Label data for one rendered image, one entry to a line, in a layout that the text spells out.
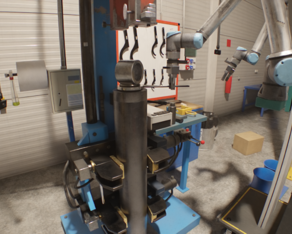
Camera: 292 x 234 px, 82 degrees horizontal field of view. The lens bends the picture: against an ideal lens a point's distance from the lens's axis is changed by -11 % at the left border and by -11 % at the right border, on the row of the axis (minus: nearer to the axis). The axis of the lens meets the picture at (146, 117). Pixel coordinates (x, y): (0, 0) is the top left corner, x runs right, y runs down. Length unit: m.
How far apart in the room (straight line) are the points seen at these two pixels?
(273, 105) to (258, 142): 2.62
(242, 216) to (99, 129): 1.48
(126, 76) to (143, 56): 2.50
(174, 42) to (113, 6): 0.45
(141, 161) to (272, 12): 1.15
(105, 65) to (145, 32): 2.22
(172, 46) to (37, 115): 2.38
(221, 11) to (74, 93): 1.40
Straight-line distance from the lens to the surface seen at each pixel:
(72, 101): 1.89
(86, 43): 1.38
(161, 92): 3.91
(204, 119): 2.07
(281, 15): 1.19
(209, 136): 3.58
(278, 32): 1.18
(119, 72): 1.12
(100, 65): 1.49
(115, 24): 1.30
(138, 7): 0.95
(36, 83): 1.80
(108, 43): 1.53
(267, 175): 2.77
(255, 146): 3.90
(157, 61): 3.77
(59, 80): 1.84
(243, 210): 2.06
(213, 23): 1.30
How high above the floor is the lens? 1.66
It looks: 18 degrees down
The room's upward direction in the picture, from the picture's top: straight up
